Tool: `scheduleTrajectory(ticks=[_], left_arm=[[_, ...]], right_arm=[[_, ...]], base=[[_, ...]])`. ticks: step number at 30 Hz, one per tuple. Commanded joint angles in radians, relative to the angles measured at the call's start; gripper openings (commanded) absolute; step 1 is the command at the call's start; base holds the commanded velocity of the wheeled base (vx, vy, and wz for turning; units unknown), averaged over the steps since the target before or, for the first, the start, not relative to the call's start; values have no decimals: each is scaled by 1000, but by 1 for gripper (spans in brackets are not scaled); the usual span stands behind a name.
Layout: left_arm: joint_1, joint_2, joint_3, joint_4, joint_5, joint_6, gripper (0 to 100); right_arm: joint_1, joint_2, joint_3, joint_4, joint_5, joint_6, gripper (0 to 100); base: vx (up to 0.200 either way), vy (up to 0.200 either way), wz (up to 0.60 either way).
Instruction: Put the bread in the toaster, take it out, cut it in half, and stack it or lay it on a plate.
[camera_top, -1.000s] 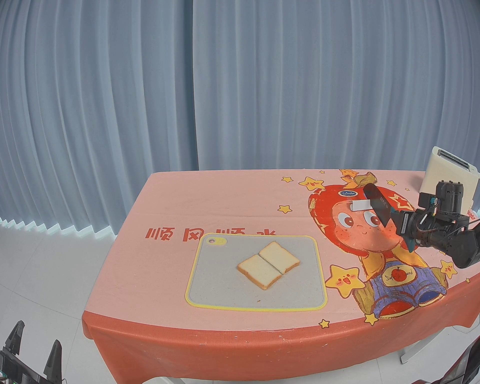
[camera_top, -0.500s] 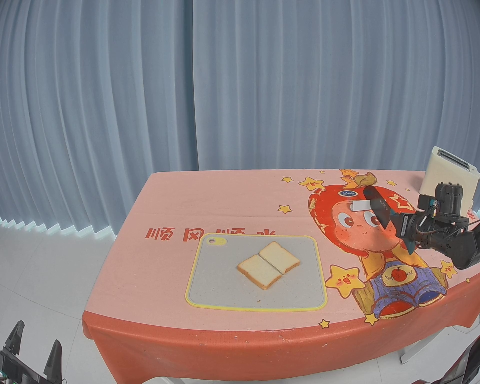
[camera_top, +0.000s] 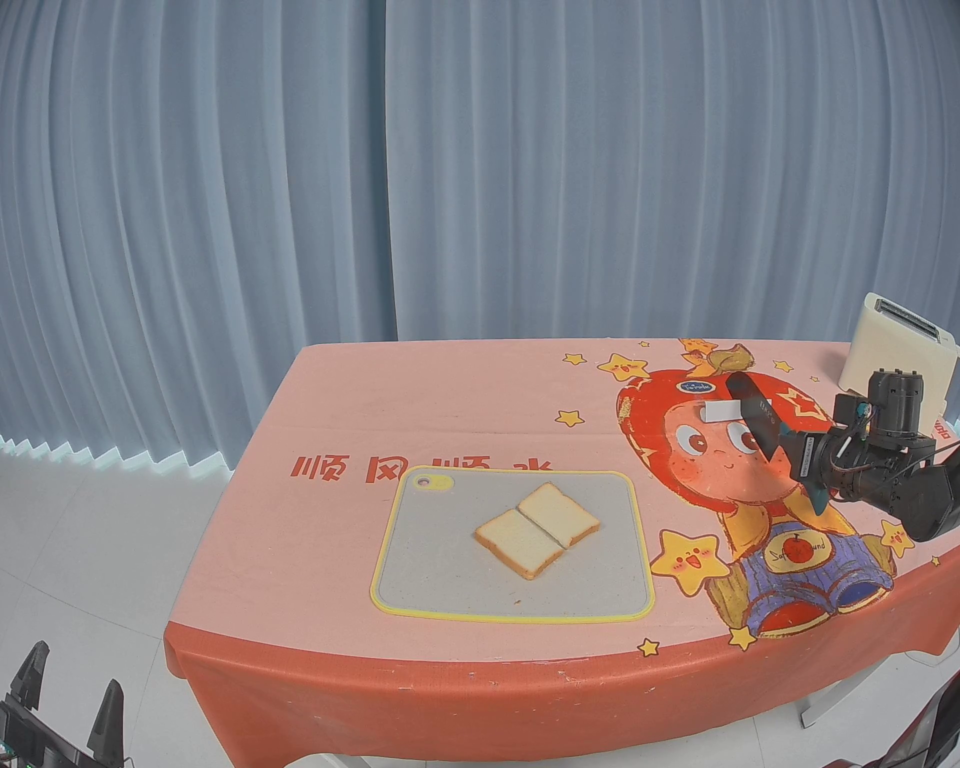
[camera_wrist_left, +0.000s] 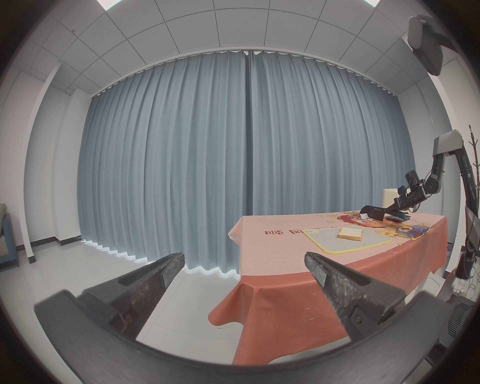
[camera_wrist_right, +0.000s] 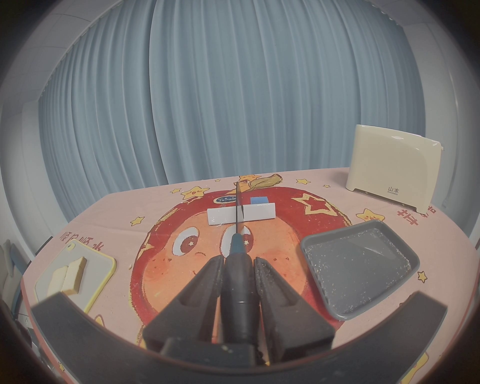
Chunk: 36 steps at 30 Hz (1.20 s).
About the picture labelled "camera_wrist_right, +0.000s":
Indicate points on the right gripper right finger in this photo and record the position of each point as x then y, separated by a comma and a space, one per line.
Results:
281, 303

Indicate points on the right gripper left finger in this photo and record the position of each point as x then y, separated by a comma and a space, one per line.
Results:
195, 300

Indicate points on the cream toaster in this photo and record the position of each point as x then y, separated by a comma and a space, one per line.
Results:
393, 165

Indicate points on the dark grey tray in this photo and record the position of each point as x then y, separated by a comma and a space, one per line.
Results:
356, 270

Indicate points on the white knife rest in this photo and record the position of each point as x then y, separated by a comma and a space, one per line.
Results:
258, 213

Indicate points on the cutting board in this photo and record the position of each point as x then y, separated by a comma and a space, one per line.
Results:
93, 273

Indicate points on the small blue block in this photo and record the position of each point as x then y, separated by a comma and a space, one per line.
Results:
260, 200

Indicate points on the blue curtain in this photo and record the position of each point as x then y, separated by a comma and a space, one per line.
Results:
232, 93

